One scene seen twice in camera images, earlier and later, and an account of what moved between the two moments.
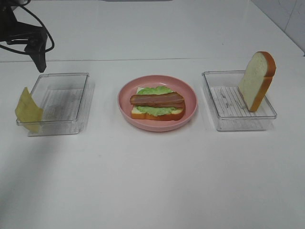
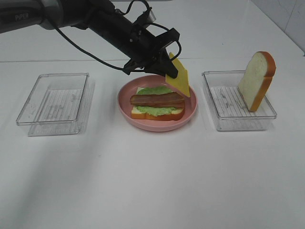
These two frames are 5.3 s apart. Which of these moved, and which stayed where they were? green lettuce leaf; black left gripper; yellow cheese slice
Moved: black left gripper; yellow cheese slice
Stayed: green lettuce leaf
